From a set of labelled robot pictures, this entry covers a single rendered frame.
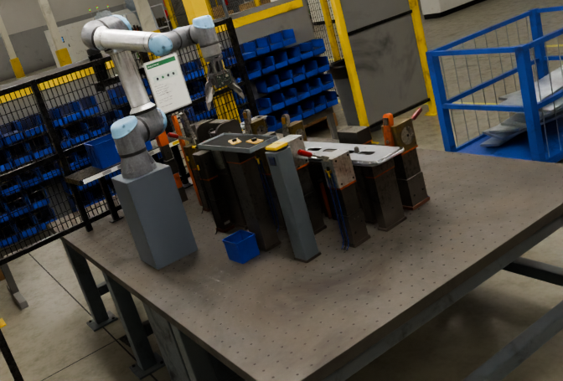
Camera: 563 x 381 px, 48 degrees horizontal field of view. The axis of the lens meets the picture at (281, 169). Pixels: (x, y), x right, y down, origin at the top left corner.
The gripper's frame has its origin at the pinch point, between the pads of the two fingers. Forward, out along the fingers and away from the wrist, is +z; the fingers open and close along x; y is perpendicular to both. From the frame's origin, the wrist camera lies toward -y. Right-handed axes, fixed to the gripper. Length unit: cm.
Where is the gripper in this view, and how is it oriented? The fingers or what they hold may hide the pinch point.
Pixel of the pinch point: (226, 105)
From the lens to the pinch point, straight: 254.8
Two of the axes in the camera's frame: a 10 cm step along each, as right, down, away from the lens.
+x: 8.9, -3.4, 3.0
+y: 3.7, 1.8, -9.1
